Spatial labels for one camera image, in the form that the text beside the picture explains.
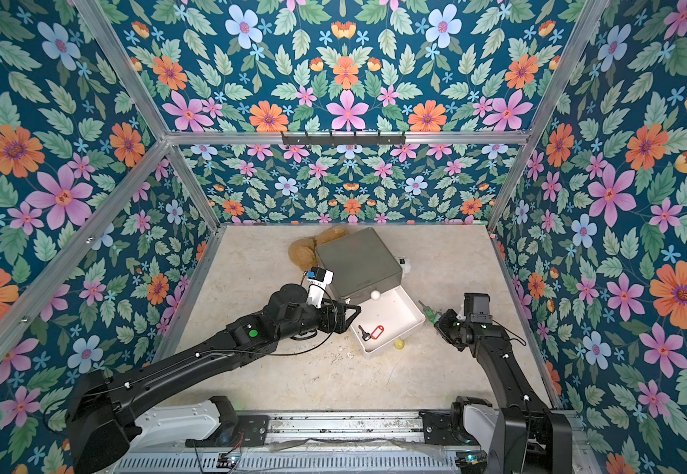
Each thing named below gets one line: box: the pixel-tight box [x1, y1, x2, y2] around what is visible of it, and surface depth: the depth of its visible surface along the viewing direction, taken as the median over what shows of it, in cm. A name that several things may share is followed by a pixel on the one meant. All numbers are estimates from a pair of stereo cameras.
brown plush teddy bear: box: [288, 225, 349, 272], surface depth 100 cm
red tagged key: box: [358, 323, 385, 342], surface depth 84 cm
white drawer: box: [350, 285, 427, 359], surface depth 86 cm
